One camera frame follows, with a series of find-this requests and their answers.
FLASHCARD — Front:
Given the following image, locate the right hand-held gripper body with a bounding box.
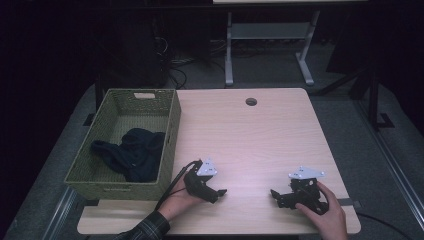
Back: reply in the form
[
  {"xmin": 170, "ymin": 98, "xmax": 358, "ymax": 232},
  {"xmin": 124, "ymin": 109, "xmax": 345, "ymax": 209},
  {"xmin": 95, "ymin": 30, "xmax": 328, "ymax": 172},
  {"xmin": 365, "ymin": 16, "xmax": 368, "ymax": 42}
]
[{"xmin": 282, "ymin": 165, "xmax": 330, "ymax": 216}]

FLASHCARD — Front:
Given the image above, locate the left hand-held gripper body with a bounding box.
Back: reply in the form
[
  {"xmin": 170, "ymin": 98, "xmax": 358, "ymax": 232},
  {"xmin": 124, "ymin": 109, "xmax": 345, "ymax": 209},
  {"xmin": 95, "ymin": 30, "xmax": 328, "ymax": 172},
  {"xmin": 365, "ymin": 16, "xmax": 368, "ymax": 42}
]
[{"xmin": 183, "ymin": 157, "xmax": 219, "ymax": 204}]

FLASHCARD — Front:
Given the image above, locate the person's left hand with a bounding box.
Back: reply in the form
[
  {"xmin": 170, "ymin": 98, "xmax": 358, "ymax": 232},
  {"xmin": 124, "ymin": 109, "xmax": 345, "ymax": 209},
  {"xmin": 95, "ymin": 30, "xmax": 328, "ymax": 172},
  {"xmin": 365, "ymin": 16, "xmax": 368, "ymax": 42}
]
[{"xmin": 157, "ymin": 177, "xmax": 205, "ymax": 222}]

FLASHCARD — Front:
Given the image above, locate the person's right hand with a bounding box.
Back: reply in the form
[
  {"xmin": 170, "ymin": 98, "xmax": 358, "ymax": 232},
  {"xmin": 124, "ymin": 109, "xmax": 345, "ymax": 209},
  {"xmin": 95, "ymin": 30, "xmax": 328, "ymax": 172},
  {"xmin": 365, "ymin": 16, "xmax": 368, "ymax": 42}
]
[{"xmin": 294, "ymin": 181, "xmax": 350, "ymax": 240}]

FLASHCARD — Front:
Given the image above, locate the black tape strip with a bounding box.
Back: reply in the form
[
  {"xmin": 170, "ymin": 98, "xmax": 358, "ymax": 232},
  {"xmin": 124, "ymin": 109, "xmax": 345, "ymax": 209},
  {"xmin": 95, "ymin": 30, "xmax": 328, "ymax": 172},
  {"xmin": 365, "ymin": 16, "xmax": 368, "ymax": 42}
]
[{"xmin": 336, "ymin": 197, "xmax": 363, "ymax": 210}]

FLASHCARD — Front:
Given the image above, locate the dark cloth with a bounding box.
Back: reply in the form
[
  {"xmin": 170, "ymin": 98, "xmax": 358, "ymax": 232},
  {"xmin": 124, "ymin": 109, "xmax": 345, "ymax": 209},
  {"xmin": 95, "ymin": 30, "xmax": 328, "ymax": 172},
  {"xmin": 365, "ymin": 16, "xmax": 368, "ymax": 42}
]
[{"xmin": 90, "ymin": 127, "xmax": 167, "ymax": 184}]

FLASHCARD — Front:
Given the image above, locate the green woven basket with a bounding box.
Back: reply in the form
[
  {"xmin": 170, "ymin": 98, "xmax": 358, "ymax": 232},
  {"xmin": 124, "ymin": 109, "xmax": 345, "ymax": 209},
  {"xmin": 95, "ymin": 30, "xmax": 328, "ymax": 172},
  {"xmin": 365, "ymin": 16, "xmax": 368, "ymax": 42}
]
[{"xmin": 63, "ymin": 87, "xmax": 182, "ymax": 202}]

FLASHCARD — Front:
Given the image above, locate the black floor stand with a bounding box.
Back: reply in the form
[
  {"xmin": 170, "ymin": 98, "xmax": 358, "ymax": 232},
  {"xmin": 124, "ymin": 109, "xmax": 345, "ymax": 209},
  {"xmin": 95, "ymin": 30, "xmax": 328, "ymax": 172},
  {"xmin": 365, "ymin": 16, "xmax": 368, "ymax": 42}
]
[{"xmin": 315, "ymin": 49, "xmax": 396, "ymax": 132}]

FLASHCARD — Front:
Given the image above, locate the dark computer tower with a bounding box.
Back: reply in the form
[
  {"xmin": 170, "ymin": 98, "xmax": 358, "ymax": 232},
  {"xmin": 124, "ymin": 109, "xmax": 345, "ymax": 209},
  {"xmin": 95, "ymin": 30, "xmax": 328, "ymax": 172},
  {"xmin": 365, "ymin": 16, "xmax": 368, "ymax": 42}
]
[{"xmin": 98, "ymin": 16, "xmax": 170, "ymax": 90}]

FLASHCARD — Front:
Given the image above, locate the white metal stand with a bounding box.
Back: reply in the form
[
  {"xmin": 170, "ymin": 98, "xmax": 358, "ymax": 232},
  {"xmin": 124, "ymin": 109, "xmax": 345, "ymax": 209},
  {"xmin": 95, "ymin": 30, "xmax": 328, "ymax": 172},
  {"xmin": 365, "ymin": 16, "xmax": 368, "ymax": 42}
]
[{"xmin": 224, "ymin": 10, "xmax": 321, "ymax": 87}]

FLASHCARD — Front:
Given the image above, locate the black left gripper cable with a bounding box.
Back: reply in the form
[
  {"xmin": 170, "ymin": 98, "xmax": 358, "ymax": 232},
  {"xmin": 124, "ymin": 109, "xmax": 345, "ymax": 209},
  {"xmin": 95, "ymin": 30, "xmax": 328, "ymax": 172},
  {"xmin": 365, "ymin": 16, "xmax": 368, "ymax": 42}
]
[{"xmin": 153, "ymin": 159, "xmax": 203, "ymax": 212}]

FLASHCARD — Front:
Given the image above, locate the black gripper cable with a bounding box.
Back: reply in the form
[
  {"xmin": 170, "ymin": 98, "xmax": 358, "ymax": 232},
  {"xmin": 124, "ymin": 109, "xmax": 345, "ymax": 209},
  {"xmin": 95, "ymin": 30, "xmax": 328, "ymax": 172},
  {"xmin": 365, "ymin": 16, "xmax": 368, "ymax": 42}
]
[
  {"xmin": 153, "ymin": 159, "xmax": 203, "ymax": 212},
  {"xmin": 355, "ymin": 212, "xmax": 414, "ymax": 240}
]

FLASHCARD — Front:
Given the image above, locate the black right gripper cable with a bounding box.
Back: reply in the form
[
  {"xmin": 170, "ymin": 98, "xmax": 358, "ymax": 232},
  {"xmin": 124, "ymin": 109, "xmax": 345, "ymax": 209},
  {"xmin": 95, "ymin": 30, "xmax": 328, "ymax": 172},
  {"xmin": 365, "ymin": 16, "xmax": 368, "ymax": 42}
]
[{"xmin": 355, "ymin": 212, "xmax": 414, "ymax": 240}]

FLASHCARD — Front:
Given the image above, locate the metal floor rail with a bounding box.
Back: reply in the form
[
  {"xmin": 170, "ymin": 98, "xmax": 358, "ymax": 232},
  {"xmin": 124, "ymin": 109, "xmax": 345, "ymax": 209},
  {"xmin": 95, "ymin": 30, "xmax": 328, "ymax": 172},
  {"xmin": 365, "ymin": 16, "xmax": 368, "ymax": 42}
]
[
  {"xmin": 42, "ymin": 185, "xmax": 80, "ymax": 240},
  {"xmin": 352, "ymin": 98, "xmax": 424, "ymax": 232}
]

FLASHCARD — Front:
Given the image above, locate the bundle of floor cables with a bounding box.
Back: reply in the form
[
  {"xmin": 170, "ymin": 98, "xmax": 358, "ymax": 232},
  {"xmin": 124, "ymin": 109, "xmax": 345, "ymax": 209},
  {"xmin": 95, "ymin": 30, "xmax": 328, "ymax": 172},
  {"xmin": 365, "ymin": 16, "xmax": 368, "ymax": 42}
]
[{"xmin": 152, "ymin": 34, "xmax": 231, "ymax": 90}]

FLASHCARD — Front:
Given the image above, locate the black floor bracket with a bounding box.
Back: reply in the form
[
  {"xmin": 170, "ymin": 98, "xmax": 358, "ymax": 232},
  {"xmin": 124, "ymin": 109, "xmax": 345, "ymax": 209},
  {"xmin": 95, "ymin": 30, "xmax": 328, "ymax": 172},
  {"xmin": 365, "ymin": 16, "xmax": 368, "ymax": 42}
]
[{"xmin": 82, "ymin": 112, "xmax": 97, "ymax": 127}]

